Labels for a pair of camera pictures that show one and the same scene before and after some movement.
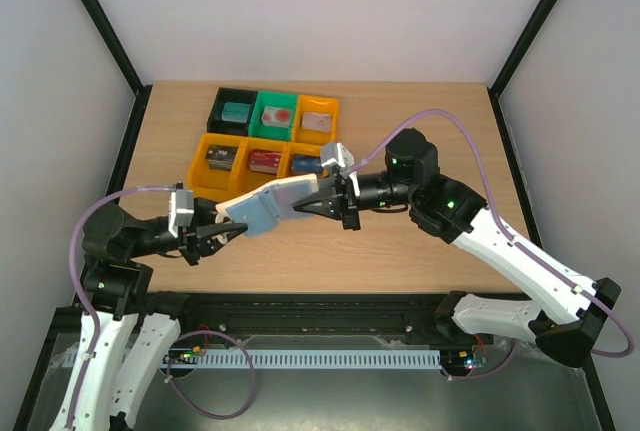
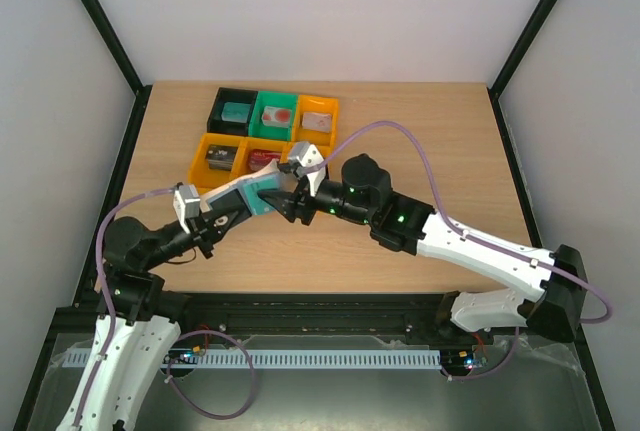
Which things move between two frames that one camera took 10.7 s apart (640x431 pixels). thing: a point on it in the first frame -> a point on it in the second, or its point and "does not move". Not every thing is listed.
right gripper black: x=345 y=202 -> x=305 y=203
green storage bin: x=257 y=126 does not move
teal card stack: x=236 y=112 does not move
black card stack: x=221 y=157 does not move
